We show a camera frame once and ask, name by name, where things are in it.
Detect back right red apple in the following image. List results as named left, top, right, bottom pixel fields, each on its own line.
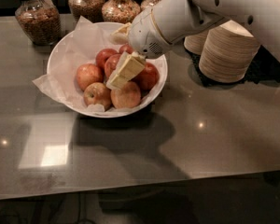
left=119, top=44, right=133, bottom=54

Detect front stack paper bowls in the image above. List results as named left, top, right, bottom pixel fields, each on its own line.
left=199, top=21, right=260, bottom=83

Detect white paper liner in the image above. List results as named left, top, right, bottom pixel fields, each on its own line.
left=32, top=15, right=164, bottom=114

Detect black mat under stacks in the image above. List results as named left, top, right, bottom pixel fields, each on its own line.
left=188, top=47, right=280, bottom=87

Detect top centre red apple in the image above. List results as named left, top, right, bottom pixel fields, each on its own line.
left=105, top=54, right=120, bottom=77

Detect left pale red apple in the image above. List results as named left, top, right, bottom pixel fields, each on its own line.
left=76, top=63, right=104, bottom=91

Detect stack paper bowls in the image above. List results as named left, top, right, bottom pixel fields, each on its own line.
left=184, top=31, right=208, bottom=55
left=199, top=21, right=260, bottom=83

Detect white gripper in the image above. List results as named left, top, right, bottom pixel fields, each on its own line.
left=106, top=7, right=172, bottom=90

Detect front right pale apple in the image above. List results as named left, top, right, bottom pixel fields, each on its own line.
left=111, top=81, right=141, bottom=109

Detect back stack paper bowls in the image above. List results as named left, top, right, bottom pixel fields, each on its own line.
left=184, top=31, right=208, bottom=55

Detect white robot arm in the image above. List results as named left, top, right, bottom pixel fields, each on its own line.
left=111, top=0, right=280, bottom=83

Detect white bowl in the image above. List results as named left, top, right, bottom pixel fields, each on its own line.
left=46, top=21, right=168, bottom=119

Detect back left red apple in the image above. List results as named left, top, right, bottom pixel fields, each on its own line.
left=95, top=49, right=118, bottom=70

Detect left glass cereal jar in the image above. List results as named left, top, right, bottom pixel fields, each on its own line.
left=15, top=0, right=61, bottom=46

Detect front left yellowish apple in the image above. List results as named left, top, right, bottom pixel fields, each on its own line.
left=83, top=82, right=112, bottom=110

